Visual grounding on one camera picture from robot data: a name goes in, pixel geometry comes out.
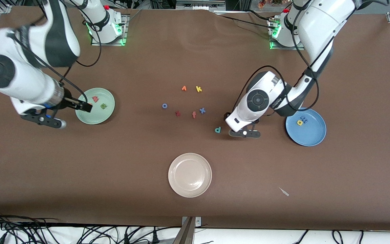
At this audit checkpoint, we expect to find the light green plate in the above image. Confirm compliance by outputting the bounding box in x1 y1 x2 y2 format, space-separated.
75 88 115 125

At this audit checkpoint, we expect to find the brown table cover sheet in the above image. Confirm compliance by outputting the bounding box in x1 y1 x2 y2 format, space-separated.
0 6 390 231

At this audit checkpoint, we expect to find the beige plate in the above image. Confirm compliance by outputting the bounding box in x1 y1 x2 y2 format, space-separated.
168 153 212 198

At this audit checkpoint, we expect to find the blue plate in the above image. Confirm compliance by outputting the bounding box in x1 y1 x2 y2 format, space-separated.
285 108 327 147

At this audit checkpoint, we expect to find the grey metal background structure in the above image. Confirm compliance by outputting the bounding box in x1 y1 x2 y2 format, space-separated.
176 0 226 11

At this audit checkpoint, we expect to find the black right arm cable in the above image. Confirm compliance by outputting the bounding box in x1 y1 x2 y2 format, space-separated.
12 0 101 102

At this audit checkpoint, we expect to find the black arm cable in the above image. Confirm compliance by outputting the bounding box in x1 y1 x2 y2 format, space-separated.
12 0 101 102
232 0 320 117

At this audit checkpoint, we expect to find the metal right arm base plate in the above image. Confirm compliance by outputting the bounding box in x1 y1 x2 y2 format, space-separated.
91 14 129 46

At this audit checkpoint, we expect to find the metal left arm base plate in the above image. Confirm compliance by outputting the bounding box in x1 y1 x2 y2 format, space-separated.
268 19 305 50

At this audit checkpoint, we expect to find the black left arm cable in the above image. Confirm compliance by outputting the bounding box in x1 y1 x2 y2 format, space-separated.
232 0 320 117

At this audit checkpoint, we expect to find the black cable on table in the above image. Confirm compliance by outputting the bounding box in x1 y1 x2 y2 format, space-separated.
215 9 277 31

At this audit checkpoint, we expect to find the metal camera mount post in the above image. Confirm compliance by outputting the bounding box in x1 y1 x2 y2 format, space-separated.
173 216 201 244

